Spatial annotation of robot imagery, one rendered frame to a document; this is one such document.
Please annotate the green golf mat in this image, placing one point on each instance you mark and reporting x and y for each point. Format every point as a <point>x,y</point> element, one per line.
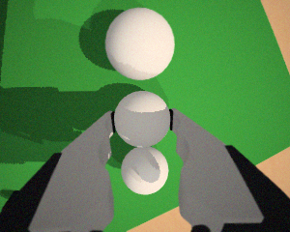
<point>227,74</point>

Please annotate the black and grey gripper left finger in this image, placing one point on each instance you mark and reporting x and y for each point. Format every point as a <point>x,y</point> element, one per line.
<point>71,192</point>

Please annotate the white ball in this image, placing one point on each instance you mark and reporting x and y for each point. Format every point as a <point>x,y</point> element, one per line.
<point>139,43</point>
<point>142,119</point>
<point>144,170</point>

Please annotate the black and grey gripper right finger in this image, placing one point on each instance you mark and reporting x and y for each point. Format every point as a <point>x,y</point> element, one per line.
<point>220,188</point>

